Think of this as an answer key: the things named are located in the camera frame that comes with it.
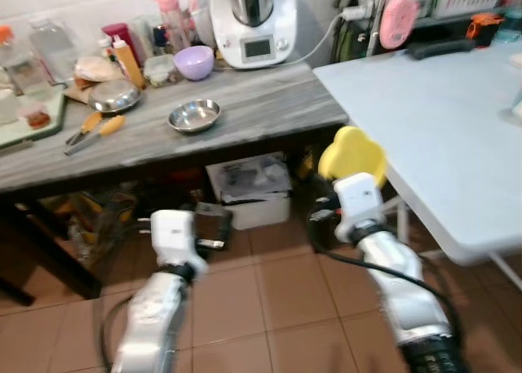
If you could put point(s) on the steel tongs with orange tips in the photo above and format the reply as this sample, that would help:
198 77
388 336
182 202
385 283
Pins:
110 126

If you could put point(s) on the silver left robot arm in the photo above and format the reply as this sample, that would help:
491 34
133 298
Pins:
155 324

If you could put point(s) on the small tub with red contents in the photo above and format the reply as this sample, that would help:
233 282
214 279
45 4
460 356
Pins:
36 116

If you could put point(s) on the orange and black tool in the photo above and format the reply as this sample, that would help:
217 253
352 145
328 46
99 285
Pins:
484 26

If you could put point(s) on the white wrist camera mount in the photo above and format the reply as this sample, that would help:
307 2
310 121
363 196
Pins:
173 236
359 200

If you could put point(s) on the shallow steel plate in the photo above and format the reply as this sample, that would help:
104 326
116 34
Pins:
114 97

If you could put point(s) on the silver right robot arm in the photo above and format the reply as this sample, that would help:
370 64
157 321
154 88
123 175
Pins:
404 283

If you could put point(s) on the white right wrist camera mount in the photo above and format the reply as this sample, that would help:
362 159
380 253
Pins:
359 200

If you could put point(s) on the pink drinking bottle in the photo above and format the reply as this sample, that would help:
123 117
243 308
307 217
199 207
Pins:
170 18

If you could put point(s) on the clear bottle with orange cap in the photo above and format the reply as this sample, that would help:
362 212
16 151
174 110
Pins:
16 63

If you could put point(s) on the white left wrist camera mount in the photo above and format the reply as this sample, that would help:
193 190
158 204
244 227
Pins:
173 236

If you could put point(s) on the bagged bread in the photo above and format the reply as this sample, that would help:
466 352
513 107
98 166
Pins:
96 68

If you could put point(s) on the white printed cardboard box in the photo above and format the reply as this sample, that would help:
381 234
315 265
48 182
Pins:
249 189

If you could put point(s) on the green cutting board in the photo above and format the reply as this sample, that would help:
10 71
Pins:
16 132

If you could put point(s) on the clear food container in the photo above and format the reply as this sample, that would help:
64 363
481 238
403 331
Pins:
159 71

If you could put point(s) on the orange sauce bottle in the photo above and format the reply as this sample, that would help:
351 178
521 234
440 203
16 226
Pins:
129 63

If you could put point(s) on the white kitchen food processor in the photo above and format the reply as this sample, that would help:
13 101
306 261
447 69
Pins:
254 30

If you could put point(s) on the grey wooden side table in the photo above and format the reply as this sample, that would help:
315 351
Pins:
245 112

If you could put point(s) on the pink round paddle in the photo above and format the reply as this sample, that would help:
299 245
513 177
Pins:
399 20

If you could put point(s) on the clear plastic jar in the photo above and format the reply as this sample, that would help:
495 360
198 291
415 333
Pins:
53 51

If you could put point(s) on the red canister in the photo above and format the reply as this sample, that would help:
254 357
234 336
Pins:
118 37

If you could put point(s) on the small steel bowl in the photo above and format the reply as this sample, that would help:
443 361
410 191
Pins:
194 116

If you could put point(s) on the purple bowl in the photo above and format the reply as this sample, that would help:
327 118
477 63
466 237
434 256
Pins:
194 63

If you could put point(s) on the white folding table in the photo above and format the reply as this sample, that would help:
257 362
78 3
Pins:
440 136

